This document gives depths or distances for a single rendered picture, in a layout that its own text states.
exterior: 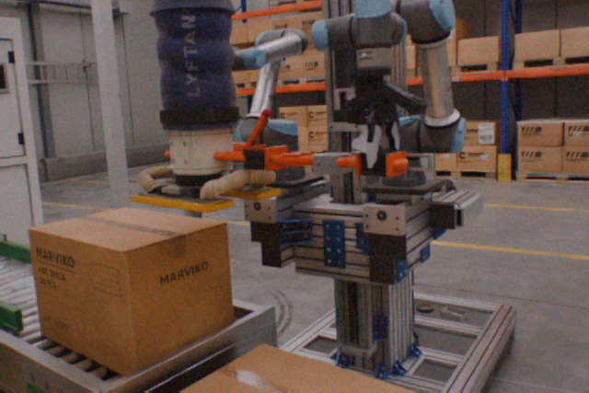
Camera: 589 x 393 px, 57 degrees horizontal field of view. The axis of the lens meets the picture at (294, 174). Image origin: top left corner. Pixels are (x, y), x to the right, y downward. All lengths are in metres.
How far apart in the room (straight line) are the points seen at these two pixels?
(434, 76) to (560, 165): 6.77
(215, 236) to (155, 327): 0.34
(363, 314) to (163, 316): 0.81
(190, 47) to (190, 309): 0.82
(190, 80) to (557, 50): 7.28
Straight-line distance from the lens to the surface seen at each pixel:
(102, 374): 1.87
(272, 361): 1.78
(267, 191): 1.55
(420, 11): 1.63
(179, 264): 1.74
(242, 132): 2.18
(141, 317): 1.69
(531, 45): 8.49
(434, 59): 1.70
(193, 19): 1.50
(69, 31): 12.40
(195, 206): 1.42
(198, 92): 1.48
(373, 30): 1.18
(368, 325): 2.21
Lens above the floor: 1.35
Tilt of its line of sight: 8 degrees down
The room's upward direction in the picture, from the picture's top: 3 degrees counter-clockwise
